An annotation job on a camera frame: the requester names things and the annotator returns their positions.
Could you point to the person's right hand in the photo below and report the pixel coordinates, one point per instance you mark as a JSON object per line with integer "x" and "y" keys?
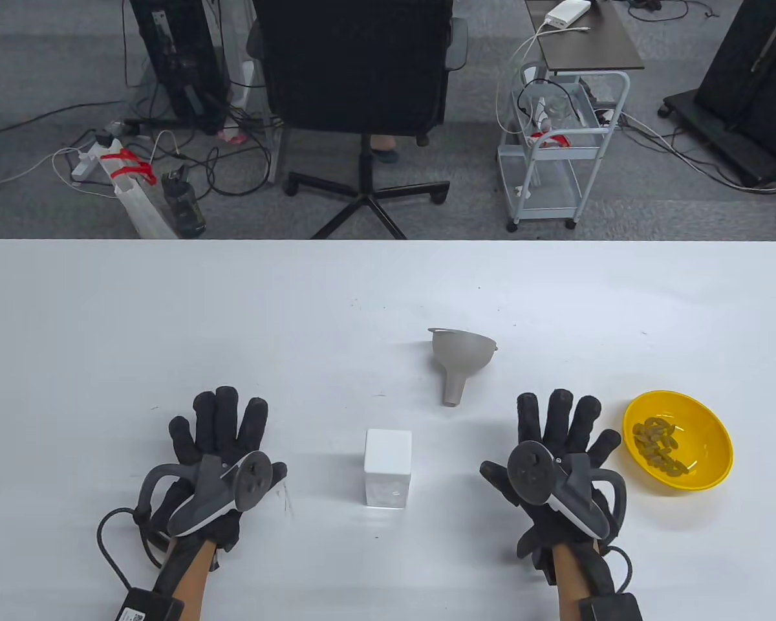
{"x": 559, "y": 427}

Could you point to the person's left hand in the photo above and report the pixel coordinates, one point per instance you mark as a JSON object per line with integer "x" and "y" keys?
{"x": 220, "y": 427}

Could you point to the pile of raisins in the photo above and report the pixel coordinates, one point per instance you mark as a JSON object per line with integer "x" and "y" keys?
{"x": 656, "y": 443}

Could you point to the grey funnel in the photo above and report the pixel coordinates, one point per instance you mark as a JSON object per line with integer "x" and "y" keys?
{"x": 460, "y": 356}

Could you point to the yellow bowl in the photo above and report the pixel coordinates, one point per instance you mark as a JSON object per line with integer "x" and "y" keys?
{"x": 708, "y": 446}

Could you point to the white square jar lid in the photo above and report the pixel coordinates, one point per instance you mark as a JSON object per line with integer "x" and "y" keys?
{"x": 388, "y": 453}

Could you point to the clear coffee jar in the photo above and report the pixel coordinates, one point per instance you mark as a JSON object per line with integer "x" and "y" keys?
{"x": 387, "y": 495}

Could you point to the person's right forearm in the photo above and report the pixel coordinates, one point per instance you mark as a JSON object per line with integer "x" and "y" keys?
{"x": 569, "y": 582}

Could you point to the person's left forearm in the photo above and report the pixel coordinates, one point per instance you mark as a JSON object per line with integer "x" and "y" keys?
{"x": 191, "y": 582}

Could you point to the grey right hand controller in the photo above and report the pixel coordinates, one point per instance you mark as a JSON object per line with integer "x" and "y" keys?
{"x": 529, "y": 472}

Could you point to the grey hand controller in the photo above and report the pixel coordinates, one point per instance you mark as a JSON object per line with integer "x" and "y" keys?
{"x": 253, "y": 482}
{"x": 529, "y": 472}

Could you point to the grey left hand controller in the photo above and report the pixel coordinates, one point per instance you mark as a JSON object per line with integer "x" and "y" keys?
{"x": 253, "y": 482}

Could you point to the dark water bottle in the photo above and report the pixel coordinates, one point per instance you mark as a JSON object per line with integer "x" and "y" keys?
{"x": 186, "y": 207}

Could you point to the white rolling cart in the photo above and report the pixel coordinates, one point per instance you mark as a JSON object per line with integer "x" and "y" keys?
{"x": 592, "y": 139}

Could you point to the white power strip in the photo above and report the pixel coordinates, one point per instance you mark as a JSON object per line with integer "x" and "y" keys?
{"x": 87, "y": 162}

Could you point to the black computer tower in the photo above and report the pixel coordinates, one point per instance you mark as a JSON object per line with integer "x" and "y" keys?
{"x": 178, "y": 58}

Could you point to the brown side table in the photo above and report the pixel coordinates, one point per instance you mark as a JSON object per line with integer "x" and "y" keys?
{"x": 595, "y": 48}

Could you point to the black office chair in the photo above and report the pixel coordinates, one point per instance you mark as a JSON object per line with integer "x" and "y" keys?
{"x": 355, "y": 58}

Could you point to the black wheeled stand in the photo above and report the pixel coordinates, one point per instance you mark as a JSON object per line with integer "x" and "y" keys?
{"x": 750, "y": 71}

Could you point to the white power bank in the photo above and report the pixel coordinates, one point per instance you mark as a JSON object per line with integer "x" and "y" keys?
{"x": 568, "y": 14}

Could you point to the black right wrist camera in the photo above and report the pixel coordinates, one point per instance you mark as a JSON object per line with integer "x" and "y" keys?
{"x": 535, "y": 556}

